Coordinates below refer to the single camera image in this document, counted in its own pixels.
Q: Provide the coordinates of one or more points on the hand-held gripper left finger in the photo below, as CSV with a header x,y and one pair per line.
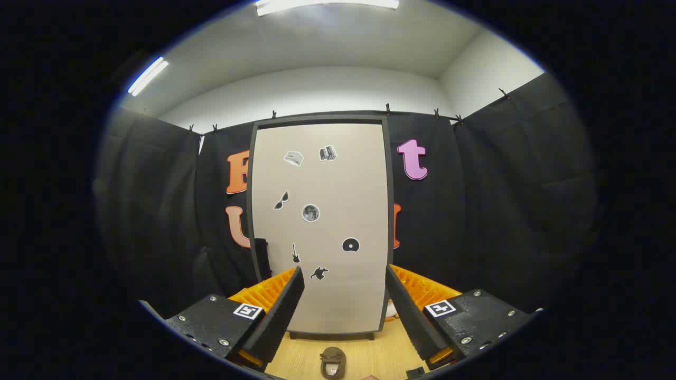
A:
x,y
282,311

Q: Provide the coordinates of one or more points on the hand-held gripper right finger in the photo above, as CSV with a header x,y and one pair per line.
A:
x,y
409,316

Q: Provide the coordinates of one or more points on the brown fluffy shoe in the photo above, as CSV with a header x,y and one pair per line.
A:
x,y
332,359

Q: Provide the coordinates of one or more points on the dark grey shoe cabinet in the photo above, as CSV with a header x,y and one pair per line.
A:
x,y
317,118

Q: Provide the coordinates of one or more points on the black backdrop cloth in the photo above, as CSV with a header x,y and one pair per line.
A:
x,y
475,211

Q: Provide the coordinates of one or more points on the row of black cloth clips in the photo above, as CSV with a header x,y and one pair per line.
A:
x,y
387,108

